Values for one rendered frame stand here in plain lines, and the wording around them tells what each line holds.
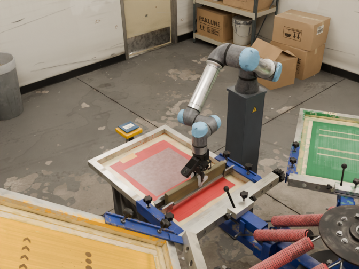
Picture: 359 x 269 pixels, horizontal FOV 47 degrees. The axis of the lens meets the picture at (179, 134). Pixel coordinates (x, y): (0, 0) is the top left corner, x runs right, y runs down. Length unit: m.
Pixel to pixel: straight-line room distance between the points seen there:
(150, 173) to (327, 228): 1.10
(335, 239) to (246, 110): 1.29
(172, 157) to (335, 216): 1.13
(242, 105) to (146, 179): 0.79
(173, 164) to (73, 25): 3.63
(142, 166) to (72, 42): 3.58
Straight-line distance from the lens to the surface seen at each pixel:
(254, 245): 2.03
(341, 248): 1.56
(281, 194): 3.74
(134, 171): 2.38
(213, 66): 2.18
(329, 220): 1.64
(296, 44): 5.67
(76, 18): 5.73
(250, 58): 2.13
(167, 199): 2.06
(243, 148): 2.80
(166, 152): 2.51
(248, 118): 2.70
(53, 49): 5.66
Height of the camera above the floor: 2.40
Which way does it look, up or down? 33 degrees down
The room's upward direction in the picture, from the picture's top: 1 degrees counter-clockwise
